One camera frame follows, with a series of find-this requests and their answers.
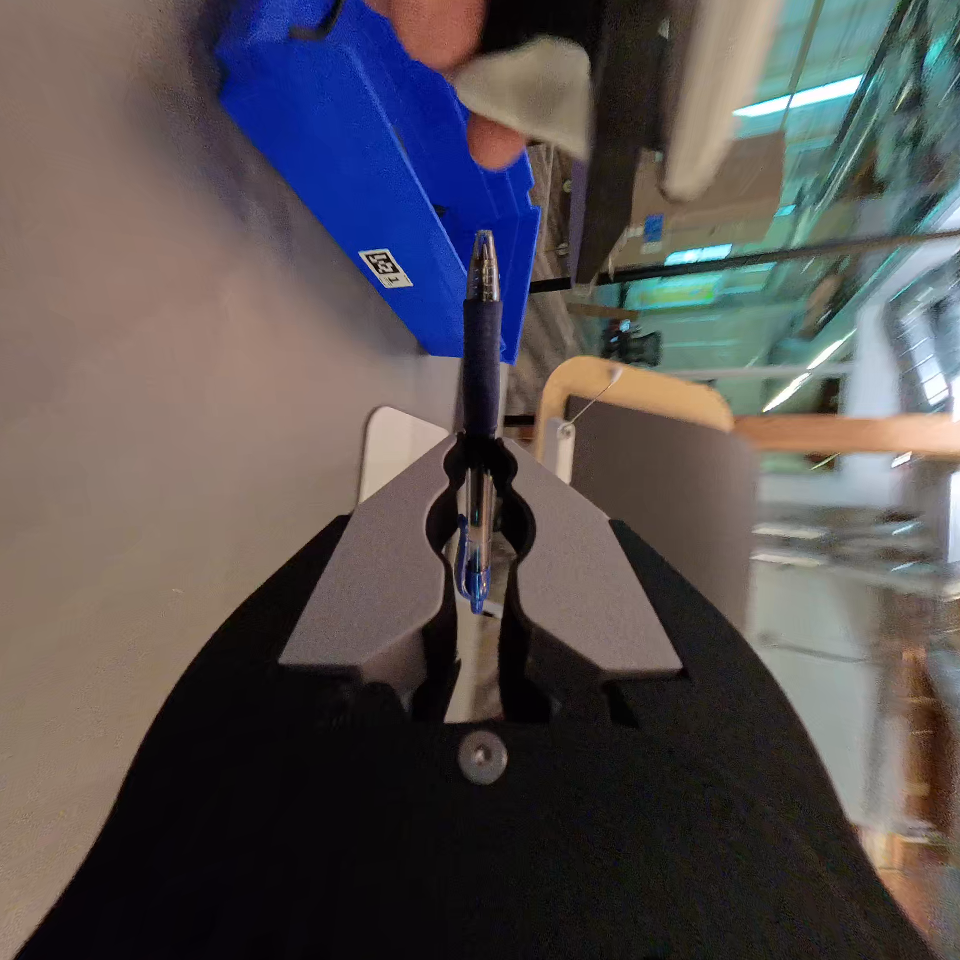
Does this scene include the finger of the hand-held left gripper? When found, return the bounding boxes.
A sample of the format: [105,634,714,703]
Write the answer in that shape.
[567,0,672,289]
[660,0,789,207]

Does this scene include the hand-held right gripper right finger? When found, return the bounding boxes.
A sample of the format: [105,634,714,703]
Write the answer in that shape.
[483,440,684,678]

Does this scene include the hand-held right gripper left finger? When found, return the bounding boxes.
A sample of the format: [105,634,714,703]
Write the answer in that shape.
[279,435,478,676]

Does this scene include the blue ballpoint pen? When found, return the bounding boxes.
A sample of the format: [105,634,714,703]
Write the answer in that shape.
[447,228,508,619]

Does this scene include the person's left hand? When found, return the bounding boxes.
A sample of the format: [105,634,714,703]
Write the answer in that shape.
[368,0,529,171]

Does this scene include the cardboard panel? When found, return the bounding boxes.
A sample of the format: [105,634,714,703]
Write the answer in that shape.
[630,128,789,249]

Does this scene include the black board with wooden rim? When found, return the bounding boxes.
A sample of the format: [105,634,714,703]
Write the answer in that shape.
[536,356,759,631]

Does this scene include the large blue bin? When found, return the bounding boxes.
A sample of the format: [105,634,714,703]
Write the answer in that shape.
[215,0,541,364]

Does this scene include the wooden ceiling beam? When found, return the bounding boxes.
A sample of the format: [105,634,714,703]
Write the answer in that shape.
[732,413,960,459]

